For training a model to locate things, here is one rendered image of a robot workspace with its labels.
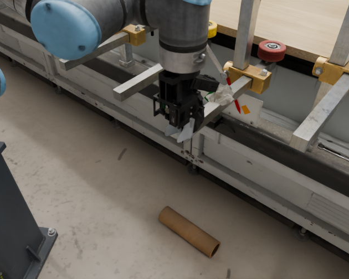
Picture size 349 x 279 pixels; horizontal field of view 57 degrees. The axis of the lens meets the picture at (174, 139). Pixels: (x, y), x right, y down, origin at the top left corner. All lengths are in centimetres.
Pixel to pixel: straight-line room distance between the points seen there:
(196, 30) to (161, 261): 113
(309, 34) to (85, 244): 126
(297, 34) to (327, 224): 81
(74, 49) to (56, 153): 156
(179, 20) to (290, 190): 108
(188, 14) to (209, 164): 116
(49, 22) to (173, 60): 22
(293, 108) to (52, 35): 90
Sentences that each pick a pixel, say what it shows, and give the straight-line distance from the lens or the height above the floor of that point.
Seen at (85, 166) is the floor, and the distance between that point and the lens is 190.
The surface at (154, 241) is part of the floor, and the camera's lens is 155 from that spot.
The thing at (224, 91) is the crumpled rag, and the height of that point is 88.
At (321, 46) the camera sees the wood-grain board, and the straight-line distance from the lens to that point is 110.
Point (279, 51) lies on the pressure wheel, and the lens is 101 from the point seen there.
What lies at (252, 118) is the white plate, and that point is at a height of 73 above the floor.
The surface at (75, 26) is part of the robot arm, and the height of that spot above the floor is 116.
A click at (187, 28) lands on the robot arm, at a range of 56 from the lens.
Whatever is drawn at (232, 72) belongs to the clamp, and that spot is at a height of 86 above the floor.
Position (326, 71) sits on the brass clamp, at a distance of 85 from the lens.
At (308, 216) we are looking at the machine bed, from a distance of 154.
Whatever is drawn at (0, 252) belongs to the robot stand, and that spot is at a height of 26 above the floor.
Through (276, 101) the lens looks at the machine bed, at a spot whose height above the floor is 67.
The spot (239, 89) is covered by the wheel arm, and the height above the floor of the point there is 86.
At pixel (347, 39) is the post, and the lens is 82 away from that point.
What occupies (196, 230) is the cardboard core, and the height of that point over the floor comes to 8.
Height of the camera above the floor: 134
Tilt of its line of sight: 42 degrees down
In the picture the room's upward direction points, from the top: straight up
